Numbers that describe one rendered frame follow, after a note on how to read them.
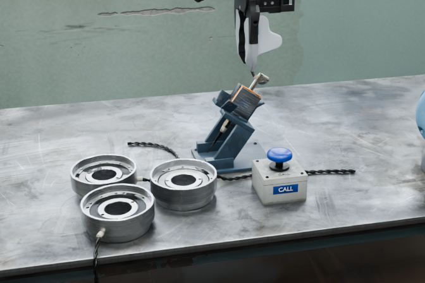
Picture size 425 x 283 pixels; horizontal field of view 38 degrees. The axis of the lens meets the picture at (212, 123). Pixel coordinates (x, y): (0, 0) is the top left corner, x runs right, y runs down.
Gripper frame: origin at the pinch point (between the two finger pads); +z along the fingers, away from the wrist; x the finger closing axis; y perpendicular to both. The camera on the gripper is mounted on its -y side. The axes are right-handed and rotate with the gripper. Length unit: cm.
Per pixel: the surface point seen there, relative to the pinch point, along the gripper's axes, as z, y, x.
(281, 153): 10.8, 1.8, -14.6
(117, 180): 14.1, -23.2, -10.7
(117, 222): 14.3, -24.1, -22.3
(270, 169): 13.7, 0.4, -13.9
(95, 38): 35, -19, 149
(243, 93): 5.3, -0.6, -1.4
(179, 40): 37, 15, 148
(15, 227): 18.2, -38.6, -13.7
